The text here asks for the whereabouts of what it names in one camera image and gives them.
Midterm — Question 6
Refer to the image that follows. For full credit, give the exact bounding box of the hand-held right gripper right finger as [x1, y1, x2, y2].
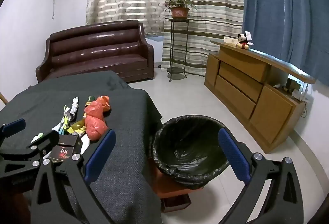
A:
[218, 128, 305, 224]

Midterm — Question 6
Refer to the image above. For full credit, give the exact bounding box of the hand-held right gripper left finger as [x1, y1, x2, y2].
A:
[27, 129, 116, 224]

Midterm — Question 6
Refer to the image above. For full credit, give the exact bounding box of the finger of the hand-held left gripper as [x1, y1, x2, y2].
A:
[0, 118, 26, 147]
[0, 131, 60, 183]

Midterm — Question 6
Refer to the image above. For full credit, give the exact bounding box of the white tube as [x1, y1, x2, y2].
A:
[30, 133, 44, 144]

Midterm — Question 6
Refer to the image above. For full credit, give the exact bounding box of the black box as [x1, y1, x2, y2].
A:
[49, 134, 81, 163]

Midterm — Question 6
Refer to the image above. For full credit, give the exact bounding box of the orange plastic bag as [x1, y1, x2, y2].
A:
[84, 95, 112, 120]
[84, 116, 109, 141]

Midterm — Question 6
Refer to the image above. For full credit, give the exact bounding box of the yellow snack wrapper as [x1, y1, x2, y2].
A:
[67, 120, 86, 137]

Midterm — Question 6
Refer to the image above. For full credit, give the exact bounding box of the white wrapper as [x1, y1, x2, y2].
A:
[63, 97, 80, 124]

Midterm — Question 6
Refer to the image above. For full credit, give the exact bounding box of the bin with black bag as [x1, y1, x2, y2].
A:
[149, 114, 230, 190]

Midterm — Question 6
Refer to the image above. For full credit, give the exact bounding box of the dark cloth covered table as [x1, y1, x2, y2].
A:
[0, 70, 163, 224]

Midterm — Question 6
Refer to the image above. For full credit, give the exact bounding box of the wooden cabinet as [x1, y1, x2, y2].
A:
[204, 39, 316, 154]

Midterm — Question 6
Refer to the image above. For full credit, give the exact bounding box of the red-brown wooden stool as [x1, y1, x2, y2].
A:
[154, 170, 192, 214]

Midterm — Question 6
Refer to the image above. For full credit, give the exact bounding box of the small dark box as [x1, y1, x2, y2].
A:
[286, 78, 299, 91]

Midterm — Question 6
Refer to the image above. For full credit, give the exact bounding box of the white device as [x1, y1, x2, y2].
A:
[295, 84, 309, 101]

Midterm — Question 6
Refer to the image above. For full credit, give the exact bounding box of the brown leather sofa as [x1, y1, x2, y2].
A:
[35, 20, 155, 83]

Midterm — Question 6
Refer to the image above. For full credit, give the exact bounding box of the black metal plant stand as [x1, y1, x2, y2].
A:
[166, 18, 191, 82]

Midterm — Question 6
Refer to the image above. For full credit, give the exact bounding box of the mouse plush toy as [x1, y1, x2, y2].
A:
[236, 31, 254, 50]

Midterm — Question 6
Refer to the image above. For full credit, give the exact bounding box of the white flat box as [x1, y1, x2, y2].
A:
[223, 37, 239, 47]

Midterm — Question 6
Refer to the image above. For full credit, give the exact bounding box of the striped curtain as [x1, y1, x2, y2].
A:
[161, 0, 244, 76]

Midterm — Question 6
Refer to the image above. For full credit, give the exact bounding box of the potted plant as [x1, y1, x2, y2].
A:
[164, 0, 197, 21]

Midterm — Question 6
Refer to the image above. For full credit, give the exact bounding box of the blue curtain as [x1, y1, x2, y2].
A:
[240, 0, 329, 80]

